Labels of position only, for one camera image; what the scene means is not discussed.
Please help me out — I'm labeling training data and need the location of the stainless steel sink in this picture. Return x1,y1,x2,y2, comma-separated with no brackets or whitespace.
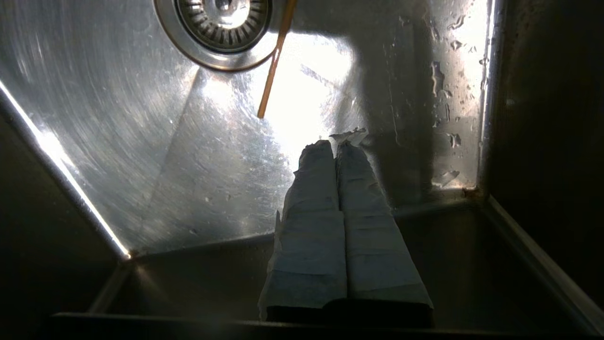
0,0,604,333

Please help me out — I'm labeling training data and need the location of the metal sink drain strainer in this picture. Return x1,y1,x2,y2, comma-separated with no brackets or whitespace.
154,0,288,72

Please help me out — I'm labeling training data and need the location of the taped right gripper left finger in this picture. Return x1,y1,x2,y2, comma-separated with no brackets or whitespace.
257,139,348,322

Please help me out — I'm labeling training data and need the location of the wooden chopstick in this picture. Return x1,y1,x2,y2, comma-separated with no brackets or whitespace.
257,0,299,119

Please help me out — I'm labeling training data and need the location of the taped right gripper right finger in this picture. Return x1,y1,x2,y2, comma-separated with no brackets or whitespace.
329,127,434,310

